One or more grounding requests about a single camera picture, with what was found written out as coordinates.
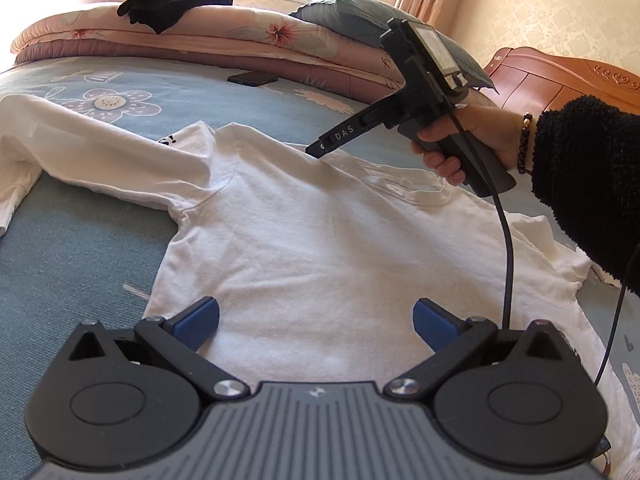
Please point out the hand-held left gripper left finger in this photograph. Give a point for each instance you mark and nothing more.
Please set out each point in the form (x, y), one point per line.
(197, 322)

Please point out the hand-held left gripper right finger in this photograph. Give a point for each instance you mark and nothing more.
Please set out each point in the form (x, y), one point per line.
(434, 327)

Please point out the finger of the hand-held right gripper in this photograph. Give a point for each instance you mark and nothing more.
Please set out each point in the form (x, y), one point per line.
(317, 149)

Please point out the white printed long-sleeve shirt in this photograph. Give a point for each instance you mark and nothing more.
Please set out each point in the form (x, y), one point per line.
(325, 240)

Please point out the person's right hand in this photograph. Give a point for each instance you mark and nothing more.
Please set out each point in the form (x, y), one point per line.
(492, 127)

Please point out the black smartphone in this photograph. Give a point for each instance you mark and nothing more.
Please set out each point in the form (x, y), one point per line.
(251, 78)

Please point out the large grey-blue pillow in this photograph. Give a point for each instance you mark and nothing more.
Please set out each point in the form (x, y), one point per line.
(350, 17)

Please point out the pink floral folded quilt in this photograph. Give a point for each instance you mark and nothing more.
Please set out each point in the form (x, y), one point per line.
(225, 45)

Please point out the wooden bed headboard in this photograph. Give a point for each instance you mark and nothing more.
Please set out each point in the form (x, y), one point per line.
(560, 75)

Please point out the black garment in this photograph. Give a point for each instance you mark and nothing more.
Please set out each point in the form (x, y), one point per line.
(170, 5)

